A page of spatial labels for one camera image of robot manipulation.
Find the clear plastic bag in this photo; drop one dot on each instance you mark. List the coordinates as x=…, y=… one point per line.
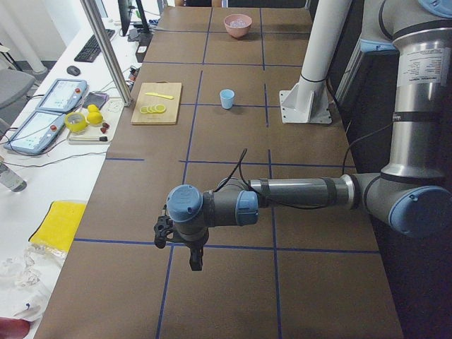
x=28, y=280

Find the white tray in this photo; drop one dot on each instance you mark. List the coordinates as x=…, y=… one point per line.
x=88, y=126

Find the whole yellow lemon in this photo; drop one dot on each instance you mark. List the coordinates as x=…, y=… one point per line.
x=94, y=118

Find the teach pendant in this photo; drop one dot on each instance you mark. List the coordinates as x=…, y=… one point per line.
x=36, y=133
x=63, y=95

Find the black monitor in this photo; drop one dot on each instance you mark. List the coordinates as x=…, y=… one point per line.
x=126, y=9

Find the lemon slice one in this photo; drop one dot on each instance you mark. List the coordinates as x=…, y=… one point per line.
x=162, y=107

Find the yellow tape roll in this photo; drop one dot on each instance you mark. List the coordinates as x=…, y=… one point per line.
x=75, y=122

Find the bamboo cutting board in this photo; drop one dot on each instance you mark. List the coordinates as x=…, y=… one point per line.
x=170, y=116

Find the black computer mouse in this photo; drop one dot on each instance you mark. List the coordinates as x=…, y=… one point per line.
x=73, y=70

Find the pink bowl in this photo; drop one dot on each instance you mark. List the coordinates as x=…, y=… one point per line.
x=237, y=32

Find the black keyboard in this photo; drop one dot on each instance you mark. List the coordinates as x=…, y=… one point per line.
x=89, y=52

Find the lower teach pendant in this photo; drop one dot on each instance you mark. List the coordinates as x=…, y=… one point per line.
x=36, y=133

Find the upper teach pendant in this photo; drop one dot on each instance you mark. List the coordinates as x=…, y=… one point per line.
x=63, y=95

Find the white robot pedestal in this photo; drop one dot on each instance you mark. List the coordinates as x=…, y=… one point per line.
x=307, y=102

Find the yellow cloth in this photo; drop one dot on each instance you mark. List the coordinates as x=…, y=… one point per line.
x=59, y=226

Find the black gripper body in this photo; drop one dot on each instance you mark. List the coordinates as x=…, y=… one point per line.
x=193, y=244

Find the grey office chair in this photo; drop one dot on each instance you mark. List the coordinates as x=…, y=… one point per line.
x=14, y=85

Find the yellow plastic knife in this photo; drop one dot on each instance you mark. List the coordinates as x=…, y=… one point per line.
x=167, y=97

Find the light blue plastic cup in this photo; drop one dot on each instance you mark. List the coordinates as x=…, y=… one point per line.
x=227, y=98

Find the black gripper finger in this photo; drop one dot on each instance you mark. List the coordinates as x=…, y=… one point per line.
x=193, y=261
x=199, y=258

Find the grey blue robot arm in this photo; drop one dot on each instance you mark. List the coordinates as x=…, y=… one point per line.
x=407, y=194

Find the pile of ice cubes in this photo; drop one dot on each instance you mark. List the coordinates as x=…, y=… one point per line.
x=238, y=23

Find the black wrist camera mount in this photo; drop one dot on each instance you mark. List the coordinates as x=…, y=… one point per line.
x=163, y=229

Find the aluminium frame post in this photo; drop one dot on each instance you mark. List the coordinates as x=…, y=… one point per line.
x=95, y=20

